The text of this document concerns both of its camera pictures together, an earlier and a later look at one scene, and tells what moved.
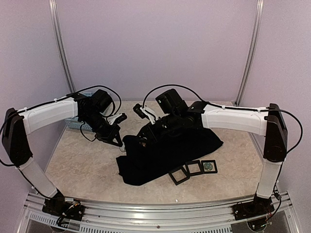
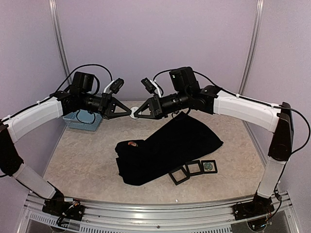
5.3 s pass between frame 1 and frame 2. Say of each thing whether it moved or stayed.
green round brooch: stayed
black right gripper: moved
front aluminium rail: stayed
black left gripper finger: moved
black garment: stayed
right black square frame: stayed
